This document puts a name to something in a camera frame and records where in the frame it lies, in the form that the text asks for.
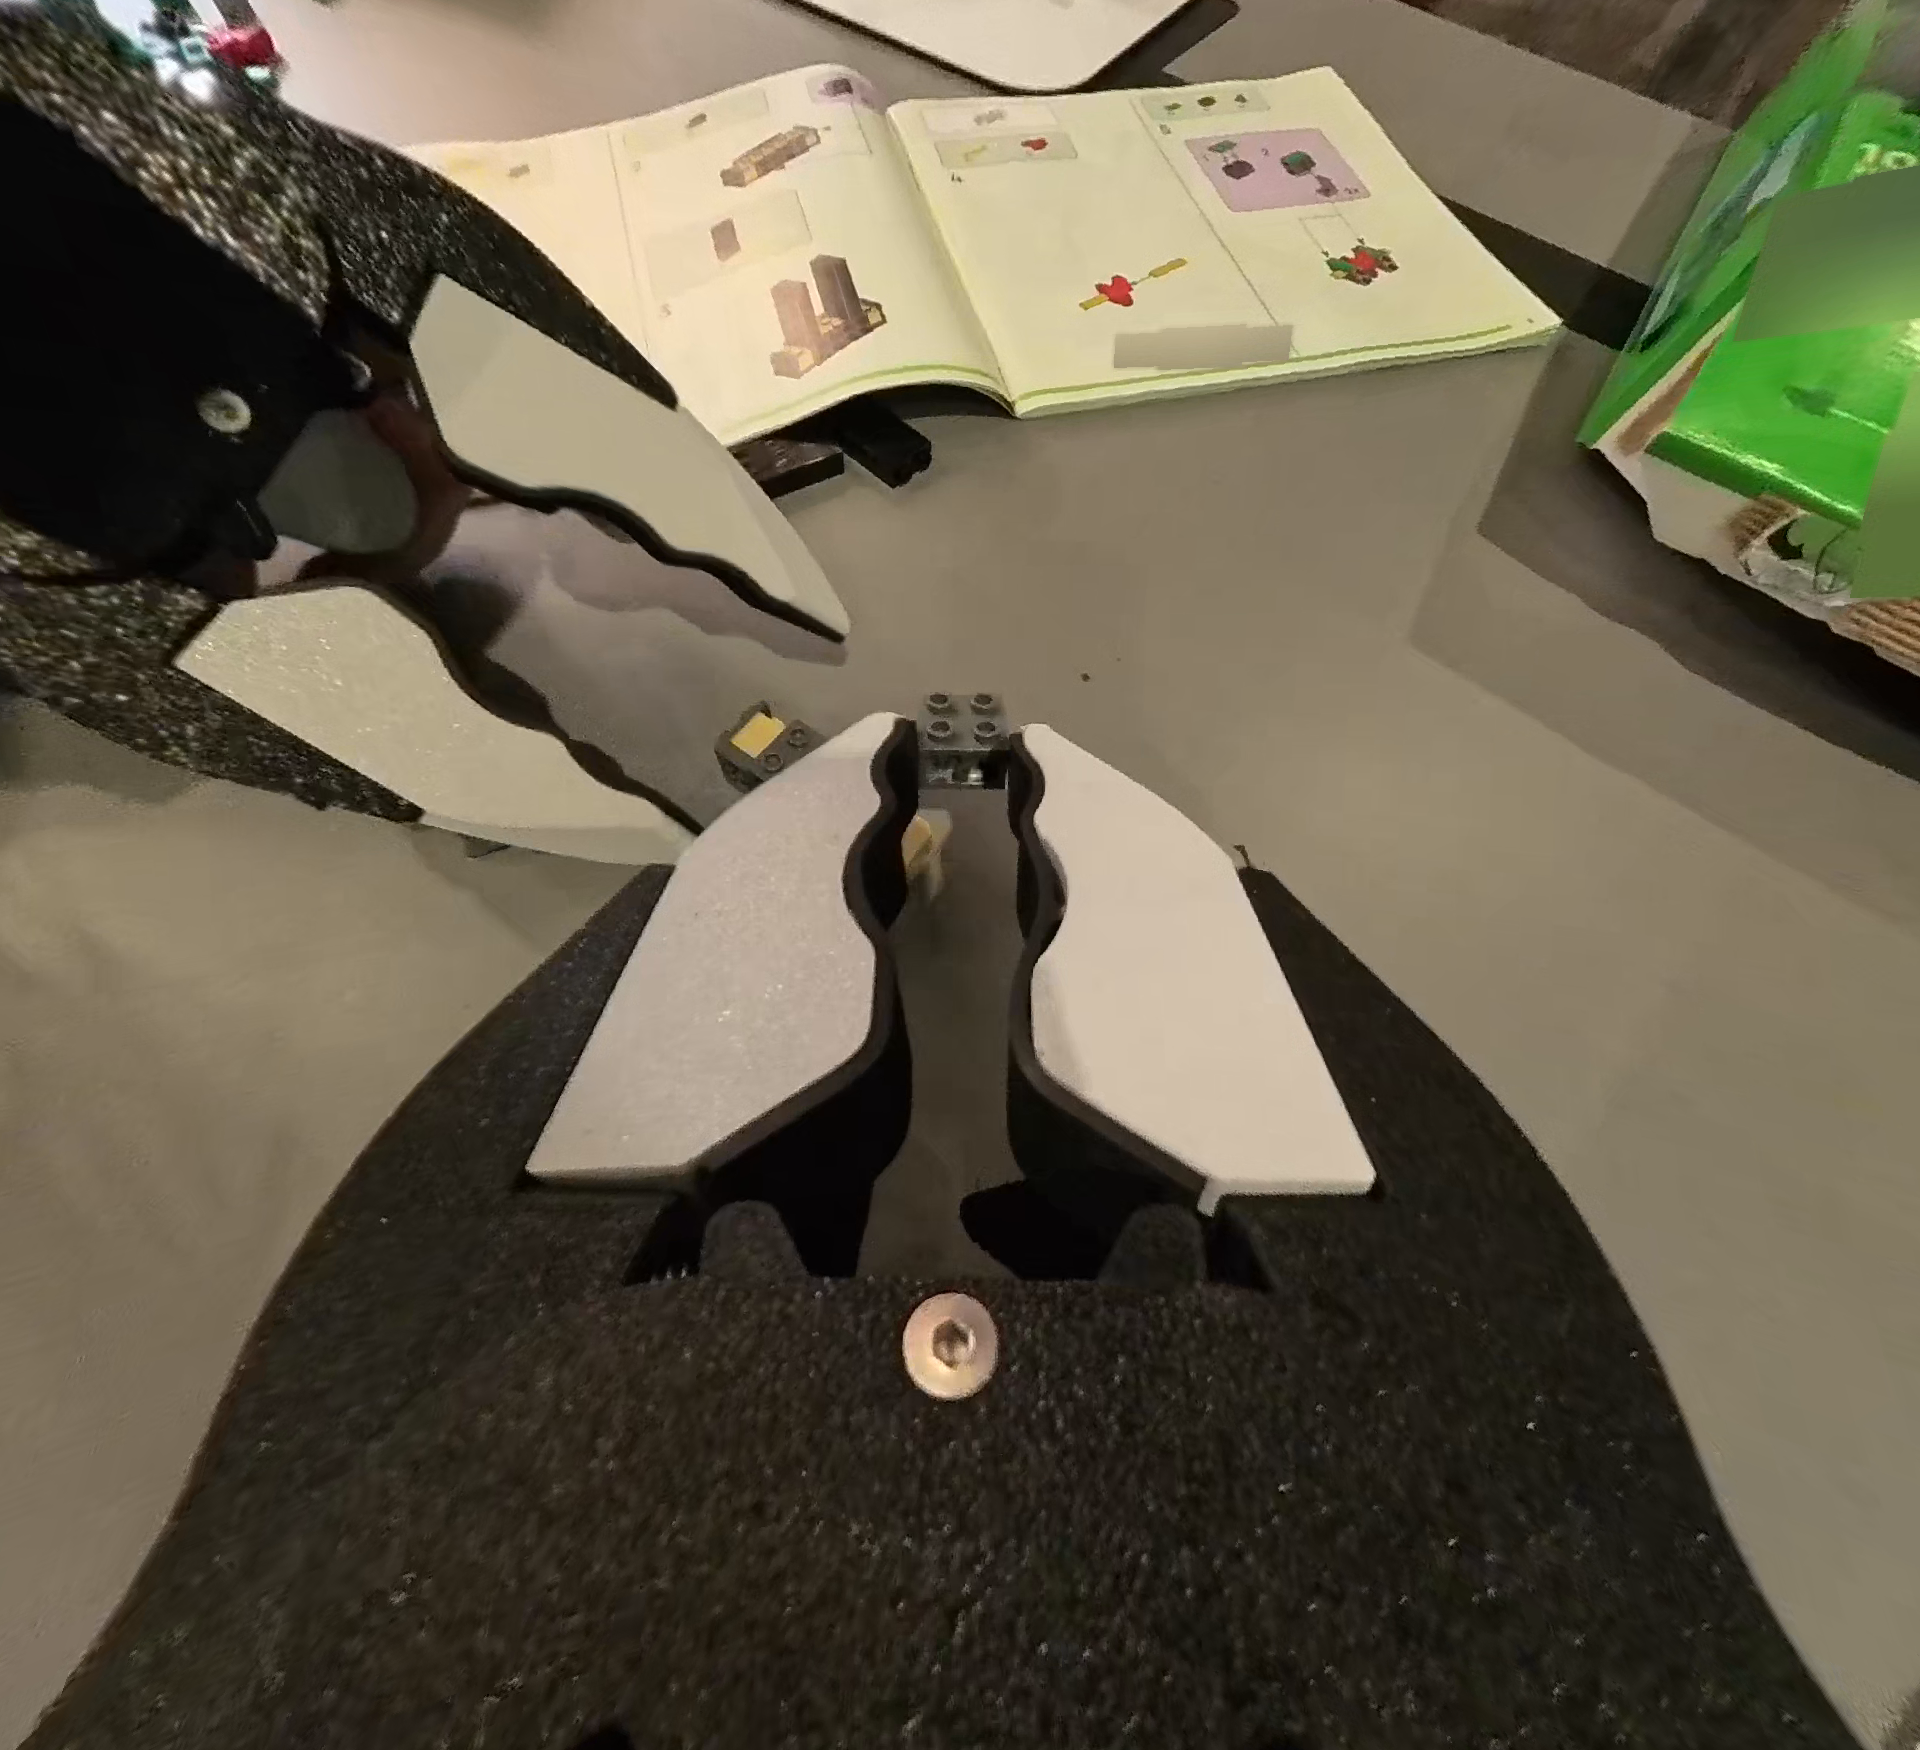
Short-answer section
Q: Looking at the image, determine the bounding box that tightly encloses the green cardboard toy box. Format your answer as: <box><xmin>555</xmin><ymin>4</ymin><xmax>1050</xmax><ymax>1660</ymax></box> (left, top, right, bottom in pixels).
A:
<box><xmin>1575</xmin><ymin>0</ymin><xmax>1920</xmax><ymax>672</ymax></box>

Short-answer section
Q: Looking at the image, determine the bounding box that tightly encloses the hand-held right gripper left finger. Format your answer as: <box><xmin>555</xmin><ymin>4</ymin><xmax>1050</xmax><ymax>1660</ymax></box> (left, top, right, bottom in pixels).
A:
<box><xmin>526</xmin><ymin>710</ymin><xmax>919</xmax><ymax>1193</ymax></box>

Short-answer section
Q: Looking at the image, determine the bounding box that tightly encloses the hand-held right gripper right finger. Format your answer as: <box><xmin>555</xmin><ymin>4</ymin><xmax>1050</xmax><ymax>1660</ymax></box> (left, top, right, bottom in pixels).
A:
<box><xmin>1008</xmin><ymin>723</ymin><xmax>1378</xmax><ymax>1218</ymax></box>

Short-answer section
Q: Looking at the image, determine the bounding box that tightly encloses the open instruction booklet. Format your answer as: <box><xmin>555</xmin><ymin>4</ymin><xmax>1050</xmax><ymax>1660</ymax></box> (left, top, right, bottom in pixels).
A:
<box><xmin>402</xmin><ymin>60</ymin><xmax>1567</xmax><ymax>451</ymax></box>

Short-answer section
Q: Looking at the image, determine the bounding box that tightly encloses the grey desk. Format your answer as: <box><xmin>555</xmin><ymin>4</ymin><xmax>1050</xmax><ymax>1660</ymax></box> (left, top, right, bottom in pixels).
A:
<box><xmin>0</xmin><ymin>0</ymin><xmax>1920</xmax><ymax>1750</ymax></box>

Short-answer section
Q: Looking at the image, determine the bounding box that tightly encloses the yellow and grey brick assembly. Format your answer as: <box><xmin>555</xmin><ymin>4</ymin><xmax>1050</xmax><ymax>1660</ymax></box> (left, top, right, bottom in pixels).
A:
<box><xmin>919</xmin><ymin>689</ymin><xmax>1013</xmax><ymax>794</ymax></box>

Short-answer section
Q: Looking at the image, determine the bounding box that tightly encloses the heap of small coloured bricks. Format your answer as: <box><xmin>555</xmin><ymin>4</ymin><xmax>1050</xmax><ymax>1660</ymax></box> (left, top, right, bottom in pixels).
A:
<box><xmin>24</xmin><ymin>0</ymin><xmax>344</xmax><ymax>104</ymax></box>

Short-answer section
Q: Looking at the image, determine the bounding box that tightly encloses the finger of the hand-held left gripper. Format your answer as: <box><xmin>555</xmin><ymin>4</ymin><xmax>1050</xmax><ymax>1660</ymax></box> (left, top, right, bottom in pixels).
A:
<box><xmin>404</xmin><ymin>269</ymin><xmax>854</xmax><ymax>647</ymax></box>
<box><xmin>169</xmin><ymin>584</ymin><xmax>709</xmax><ymax>872</ymax></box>

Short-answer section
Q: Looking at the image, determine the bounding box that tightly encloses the dark grey brick yellow tile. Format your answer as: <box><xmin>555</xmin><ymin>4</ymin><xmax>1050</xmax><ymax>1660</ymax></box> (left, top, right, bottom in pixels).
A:
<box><xmin>719</xmin><ymin>706</ymin><xmax>823</xmax><ymax>792</ymax></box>

